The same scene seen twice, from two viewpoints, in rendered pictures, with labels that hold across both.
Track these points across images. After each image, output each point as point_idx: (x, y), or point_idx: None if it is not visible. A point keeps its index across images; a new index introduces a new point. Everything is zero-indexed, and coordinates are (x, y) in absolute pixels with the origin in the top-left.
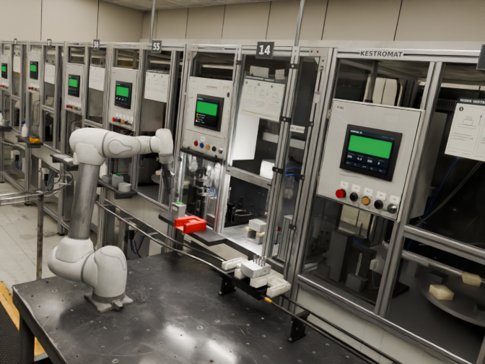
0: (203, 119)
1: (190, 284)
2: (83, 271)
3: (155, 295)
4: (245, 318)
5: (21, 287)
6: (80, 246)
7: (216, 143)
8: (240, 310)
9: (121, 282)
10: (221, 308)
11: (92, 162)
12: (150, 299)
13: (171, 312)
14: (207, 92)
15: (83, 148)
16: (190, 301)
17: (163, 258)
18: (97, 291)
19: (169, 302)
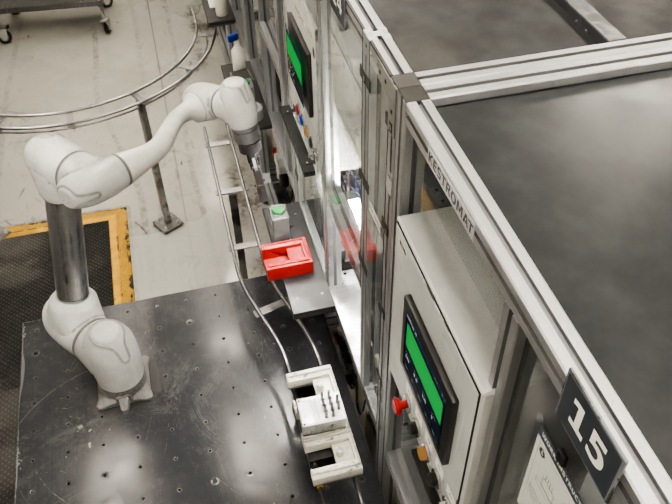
0: (293, 76)
1: (264, 370)
2: (74, 352)
3: (193, 388)
4: (298, 478)
5: (32, 329)
6: (68, 315)
7: (312, 134)
8: (304, 456)
9: (124, 377)
10: (276, 443)
11: (55, 202)
12: (182, 395)
13: (194, 434)
14: (297, 19)
15: (36, 180)
16: (238, 413)
17: (259, 292)
18: (96, 380)
19: (206, 409)
